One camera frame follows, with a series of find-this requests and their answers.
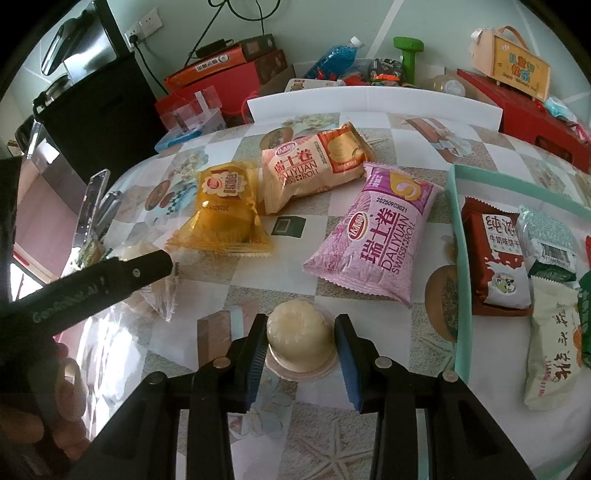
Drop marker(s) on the peach swiss roll packet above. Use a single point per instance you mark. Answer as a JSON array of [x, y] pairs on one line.
[[304, 166]]

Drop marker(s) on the green dumbbell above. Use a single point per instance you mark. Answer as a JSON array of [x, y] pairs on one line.
[[408, 60]]

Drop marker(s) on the black power adapter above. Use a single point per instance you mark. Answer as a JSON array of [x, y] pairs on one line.
[[211, 48]]

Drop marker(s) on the person's left hand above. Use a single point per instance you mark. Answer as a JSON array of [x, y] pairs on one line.
[[74, 397]]

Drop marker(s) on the red gift box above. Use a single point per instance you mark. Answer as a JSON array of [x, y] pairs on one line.
[[231, 92]]

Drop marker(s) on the pink printed bag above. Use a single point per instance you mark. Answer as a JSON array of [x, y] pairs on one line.
[[581, 131]]

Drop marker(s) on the blue liquid bottle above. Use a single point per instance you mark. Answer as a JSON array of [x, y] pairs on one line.
[[334, 57]]

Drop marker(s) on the black water dispenser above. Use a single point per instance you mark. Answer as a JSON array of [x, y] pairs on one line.
[[78, 41]]

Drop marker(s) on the teal rimmed white tray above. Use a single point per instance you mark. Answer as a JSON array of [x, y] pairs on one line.
[[461, 258]]

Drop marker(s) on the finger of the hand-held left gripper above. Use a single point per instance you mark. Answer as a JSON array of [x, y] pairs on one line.
[[138, 272]]

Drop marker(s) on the white wall socket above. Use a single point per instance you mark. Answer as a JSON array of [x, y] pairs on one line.
[[143, 28]]

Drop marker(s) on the white board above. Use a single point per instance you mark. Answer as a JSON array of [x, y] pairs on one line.
[[369, 101]]

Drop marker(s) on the pile of small toys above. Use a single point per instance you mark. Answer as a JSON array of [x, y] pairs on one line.
[[376, 71]]

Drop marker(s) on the white snack packet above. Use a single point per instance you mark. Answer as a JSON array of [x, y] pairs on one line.
[[554, 355]]

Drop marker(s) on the brown cardboard box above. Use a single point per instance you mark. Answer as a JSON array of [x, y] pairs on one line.
[[268, 60]]

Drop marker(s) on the light blue toy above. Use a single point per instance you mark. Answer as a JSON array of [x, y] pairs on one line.
[[561, 110]]

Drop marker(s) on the red brown biscuit packet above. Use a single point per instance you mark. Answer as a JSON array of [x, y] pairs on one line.
[[494, 258]]

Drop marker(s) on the cream snack box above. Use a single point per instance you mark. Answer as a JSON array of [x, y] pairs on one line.
[[314, 85]]

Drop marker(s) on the black cabinet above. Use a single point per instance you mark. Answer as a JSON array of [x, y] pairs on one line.
[[101, 120]]

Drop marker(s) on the pink swiss roll packet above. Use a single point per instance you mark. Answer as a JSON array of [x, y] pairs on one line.
[[374, 235]]

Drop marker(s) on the dark green snack packet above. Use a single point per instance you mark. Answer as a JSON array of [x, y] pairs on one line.
[[585, 295]]

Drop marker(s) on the yellow cake packet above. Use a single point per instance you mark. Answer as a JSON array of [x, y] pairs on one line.
[[221, 207]]

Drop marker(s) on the large red box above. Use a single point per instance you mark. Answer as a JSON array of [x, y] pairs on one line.
[[521, 120]]

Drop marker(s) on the white round bottle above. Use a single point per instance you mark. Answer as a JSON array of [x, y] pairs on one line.
[[449, 85]]

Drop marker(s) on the clear plastic container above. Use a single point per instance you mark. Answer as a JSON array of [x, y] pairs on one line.
[[189, 120]]

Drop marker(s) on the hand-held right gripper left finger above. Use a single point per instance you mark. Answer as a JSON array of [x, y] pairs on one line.
[[255, 369]]

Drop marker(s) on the cream jelly cup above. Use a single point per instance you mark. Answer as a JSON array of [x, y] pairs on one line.
[[300, 337]]

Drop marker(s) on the orange flat box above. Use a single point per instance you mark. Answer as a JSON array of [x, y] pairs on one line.
[[207, 69]]

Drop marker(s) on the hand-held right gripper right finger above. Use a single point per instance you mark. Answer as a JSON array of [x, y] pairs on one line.
[[350, 369]]

